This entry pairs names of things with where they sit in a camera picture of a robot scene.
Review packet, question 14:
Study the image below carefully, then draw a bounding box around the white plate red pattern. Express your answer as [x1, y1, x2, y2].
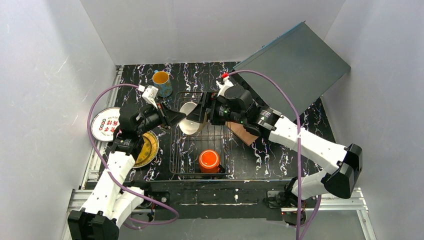
[90, 107, 120, 143]

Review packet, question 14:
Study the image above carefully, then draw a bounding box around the blue butterfly mug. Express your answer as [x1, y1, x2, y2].
[152, 70, 173, 98]

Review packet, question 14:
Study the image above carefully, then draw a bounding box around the wooden base board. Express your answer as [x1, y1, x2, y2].
[225, 121, 259, 146]

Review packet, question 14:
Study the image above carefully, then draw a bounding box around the beige ceramic bowl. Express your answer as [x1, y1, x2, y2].
[178, 102, 207, 136]

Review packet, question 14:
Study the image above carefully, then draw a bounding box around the orange ceramic mug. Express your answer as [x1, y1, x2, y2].
[198, 149, 225, 174]

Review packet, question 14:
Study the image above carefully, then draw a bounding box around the black wire dish rack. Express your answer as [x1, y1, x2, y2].
[169, 123, 232, 179]

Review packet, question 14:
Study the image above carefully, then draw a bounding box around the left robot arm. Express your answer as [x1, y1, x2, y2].
[67, 103, 187, 240]

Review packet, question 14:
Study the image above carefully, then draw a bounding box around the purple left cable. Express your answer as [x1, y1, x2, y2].
[86, 83, 180, 231]

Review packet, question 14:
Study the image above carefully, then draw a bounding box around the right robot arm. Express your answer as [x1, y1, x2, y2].
[187, 86, 363, 208]

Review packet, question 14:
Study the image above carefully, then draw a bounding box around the yellow patterned plate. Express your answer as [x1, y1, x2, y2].
[132, 131, 159, 169]

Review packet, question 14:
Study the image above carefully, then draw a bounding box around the dark grey tilted panel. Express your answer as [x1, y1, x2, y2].
[232, 22, 351, 122]

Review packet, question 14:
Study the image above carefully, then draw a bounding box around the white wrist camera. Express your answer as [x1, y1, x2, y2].
[137, 85, 159, 109]
[216, 77, 234, 96]

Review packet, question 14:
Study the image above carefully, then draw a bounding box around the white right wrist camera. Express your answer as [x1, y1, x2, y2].
[216, 77, 234, 96]

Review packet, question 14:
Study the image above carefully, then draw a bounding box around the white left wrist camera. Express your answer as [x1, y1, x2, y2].
[137, 85, 159, 109]

